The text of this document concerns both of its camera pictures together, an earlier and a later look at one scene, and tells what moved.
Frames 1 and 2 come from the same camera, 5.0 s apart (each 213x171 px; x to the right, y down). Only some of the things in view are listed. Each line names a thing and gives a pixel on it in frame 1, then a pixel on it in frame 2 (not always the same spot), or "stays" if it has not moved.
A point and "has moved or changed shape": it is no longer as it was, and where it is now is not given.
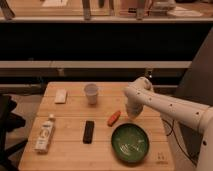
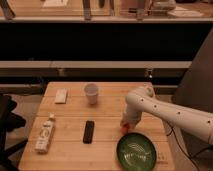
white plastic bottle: x=45 y=134 stays
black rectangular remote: x=88 y=132 stays
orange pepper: x=113 y=118 to x=124 y=128
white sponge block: x=60 y=96 stays
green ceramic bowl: x=130 y=142 has moved or changed shape
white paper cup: x=91 y=90 stays
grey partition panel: x=198 y=86 stays
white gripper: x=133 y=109 to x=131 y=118
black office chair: x=9 y=122 stays
